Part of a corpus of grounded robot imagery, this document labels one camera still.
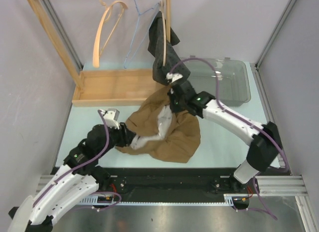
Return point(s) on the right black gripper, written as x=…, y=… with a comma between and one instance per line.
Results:
x=173, y=108

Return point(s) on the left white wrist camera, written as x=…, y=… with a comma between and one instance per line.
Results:
x=110, y=116

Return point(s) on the white slotted cable duct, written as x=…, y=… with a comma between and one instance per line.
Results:
x=227, y=201

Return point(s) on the blue wire hanger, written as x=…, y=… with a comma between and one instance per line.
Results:
x=139, y=36

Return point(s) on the white rounded object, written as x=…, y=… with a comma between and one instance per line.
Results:
x=22, y=215

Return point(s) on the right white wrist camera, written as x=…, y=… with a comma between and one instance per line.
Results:
x=172, y=77

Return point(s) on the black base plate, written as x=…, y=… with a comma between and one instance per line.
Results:
x=170, y=197

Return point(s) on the aluminium frame post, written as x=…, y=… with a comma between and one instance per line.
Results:
x=53, y=16
x=279, y=25

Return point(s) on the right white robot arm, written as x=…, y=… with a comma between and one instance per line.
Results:
x=263, y=140

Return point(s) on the light wooden hanger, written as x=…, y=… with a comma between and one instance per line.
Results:
x=101, y=39

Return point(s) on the clear plastic bin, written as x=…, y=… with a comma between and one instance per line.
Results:
x=230, y=80

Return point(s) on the left aluminium frame post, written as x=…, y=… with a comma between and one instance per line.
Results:
x=53, y=16

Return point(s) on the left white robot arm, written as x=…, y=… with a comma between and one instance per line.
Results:
x=81, y=161

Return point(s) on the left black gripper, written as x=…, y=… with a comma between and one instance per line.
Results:
x=125, y=134

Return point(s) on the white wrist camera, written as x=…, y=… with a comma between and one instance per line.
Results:
x=172, y=77
x=110, y=116

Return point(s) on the tan cloth garment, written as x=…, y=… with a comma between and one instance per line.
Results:
x=162, y=133

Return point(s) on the dark grey dotted skirt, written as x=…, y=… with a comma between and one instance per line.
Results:
x=155, y=48

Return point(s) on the right aluminium frame post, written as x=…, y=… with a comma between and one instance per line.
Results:
x=279, y=25

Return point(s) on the wooden clothes rack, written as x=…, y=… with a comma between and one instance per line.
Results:
x=110, y=84

